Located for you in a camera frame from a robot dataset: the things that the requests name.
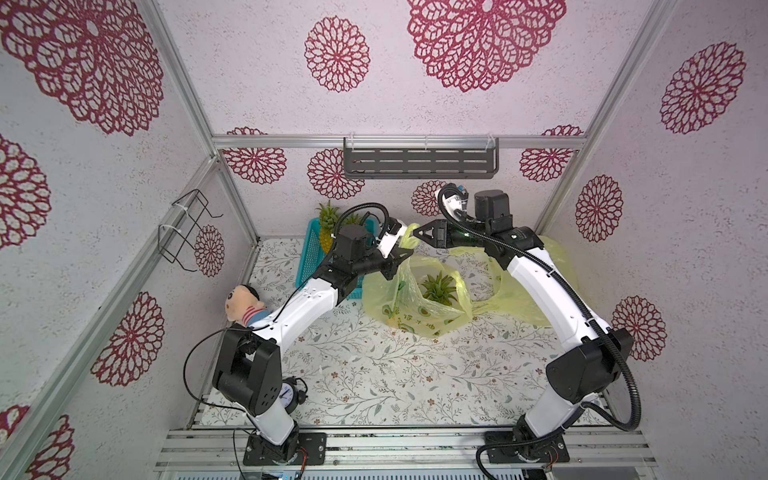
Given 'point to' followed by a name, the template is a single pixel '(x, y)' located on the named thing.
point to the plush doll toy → (244, 306)
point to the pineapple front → (438, 289)
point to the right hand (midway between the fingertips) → (416, 229)
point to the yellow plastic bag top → (400, 301)
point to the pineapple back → (328, 223)
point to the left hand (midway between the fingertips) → (410, 252)
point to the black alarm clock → (293, 393)
